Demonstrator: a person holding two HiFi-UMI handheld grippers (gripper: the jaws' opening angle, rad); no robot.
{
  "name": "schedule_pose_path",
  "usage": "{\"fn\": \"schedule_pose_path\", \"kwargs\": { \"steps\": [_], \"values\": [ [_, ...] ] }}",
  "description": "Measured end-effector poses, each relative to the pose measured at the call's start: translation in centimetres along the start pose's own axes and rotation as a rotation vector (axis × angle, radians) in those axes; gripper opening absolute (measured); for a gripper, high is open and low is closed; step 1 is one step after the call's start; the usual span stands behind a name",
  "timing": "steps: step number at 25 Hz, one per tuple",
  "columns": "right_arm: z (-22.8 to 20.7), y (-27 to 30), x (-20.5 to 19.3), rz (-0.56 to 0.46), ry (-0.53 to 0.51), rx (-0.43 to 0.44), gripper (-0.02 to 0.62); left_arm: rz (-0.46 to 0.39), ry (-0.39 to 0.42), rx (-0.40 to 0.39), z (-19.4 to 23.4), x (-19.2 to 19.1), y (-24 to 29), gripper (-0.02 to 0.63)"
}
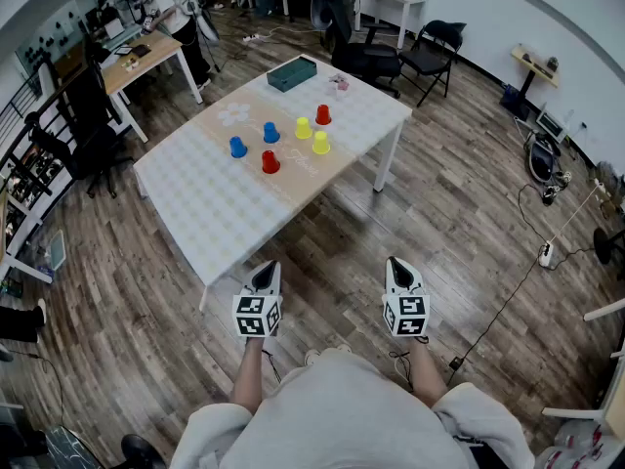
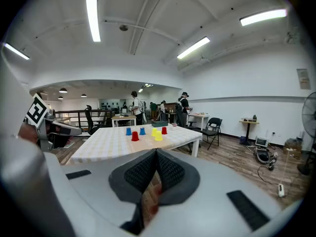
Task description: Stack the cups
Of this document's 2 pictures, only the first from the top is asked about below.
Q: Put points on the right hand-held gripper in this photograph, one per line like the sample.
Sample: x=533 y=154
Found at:
x=410 y=313

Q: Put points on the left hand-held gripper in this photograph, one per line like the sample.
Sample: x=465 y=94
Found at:
x=249 y=315

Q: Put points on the red paper cup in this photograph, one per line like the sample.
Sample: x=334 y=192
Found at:
x=323 y=115
x=270 y=162

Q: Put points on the blue paper cup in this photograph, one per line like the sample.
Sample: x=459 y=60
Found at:
x=238 y=147
x=271 y=133

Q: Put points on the yellow paper cup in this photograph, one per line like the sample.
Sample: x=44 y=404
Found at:
x=320 y=142
x=303 y=128

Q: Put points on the person's right forearm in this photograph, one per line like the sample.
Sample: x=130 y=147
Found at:
x=427 y=374

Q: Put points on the person's left forearm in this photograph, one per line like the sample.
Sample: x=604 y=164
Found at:
x=251 y=374

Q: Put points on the person's right shoe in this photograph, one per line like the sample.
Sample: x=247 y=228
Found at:
x=344 y=347

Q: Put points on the person's shoe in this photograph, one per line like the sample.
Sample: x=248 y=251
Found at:
x=344 y=347
x=312 y=357

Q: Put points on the person's left shoe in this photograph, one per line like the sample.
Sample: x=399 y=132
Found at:
x=312 y=357

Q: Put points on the person's white shirt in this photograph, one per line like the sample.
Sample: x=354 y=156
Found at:
x=342 y=408

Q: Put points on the white power strip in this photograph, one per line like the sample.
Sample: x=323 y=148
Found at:
x=546 y=254

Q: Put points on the grey backpack rig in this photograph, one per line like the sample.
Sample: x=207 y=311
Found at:
x=542 y=159

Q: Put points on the black round stand base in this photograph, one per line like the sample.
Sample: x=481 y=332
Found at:
x=141 y=450

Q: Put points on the green floor tray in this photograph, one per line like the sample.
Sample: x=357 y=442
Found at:
x=56 y=249

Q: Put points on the dark green box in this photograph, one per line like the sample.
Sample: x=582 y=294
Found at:
x=291 y=73

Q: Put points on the white box appliance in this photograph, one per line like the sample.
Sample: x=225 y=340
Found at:
x=552 y=125

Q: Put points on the black folding chair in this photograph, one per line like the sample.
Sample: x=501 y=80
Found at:
x=425 y=61

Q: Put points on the black office chair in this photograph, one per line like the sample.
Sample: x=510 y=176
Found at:
x=93 y=135
x=363 y=56

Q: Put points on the pack of water bottles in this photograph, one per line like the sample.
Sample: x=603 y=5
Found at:
x=578 y=450

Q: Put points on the yellow side table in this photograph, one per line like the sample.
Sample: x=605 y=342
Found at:
x=534 y=66

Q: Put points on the dark marble round table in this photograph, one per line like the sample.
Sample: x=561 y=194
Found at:
x=68 y=450

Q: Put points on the black tablet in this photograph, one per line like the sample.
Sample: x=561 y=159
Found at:
x=124 y=51

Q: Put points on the black metal railing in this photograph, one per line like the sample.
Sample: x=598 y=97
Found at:
x=29 y=130

